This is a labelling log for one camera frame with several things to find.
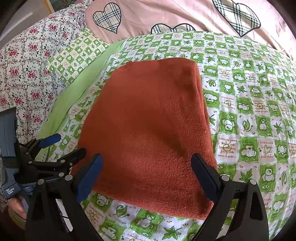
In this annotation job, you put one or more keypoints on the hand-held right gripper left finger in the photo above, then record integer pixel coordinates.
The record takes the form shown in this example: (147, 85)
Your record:
(89, 179)

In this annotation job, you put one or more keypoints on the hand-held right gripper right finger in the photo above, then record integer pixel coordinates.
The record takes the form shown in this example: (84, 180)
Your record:
(205, 180)

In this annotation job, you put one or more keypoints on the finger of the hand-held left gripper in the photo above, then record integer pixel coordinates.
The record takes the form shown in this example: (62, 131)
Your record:
(69, 158)
(49, 139)

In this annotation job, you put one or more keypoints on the orange knit sweater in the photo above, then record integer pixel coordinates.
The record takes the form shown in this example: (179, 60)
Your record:
(148, 129)

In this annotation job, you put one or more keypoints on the person's left hand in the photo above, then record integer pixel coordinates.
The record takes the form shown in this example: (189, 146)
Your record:
(18, 207)

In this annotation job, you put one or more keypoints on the light green sheet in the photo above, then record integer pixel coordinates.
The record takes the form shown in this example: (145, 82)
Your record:
(76, 90)

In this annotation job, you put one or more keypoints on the floral bed sheet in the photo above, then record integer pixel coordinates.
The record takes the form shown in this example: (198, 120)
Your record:
(30, 69)

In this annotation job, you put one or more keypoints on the green checked printed blanket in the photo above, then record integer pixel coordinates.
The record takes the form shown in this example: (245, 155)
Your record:
(249, 104)

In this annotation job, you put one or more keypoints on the green checked pillow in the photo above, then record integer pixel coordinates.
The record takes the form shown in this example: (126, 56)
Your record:
(76, 55)

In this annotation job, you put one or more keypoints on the framed landscape painting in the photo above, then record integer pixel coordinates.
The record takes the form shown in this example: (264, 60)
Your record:
(50, 5)

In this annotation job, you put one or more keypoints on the pink quilt with plaid hearts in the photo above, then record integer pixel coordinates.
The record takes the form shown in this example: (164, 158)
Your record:
(161, 14)

